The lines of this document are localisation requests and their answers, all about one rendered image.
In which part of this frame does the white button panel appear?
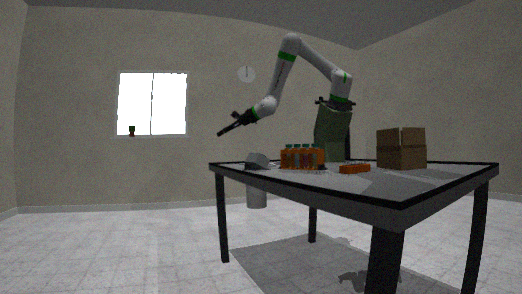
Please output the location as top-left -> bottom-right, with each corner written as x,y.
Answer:
244,153 -> 270,170

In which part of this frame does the orange handheld multimeter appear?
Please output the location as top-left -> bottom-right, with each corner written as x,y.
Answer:
339,164 -> 370,174

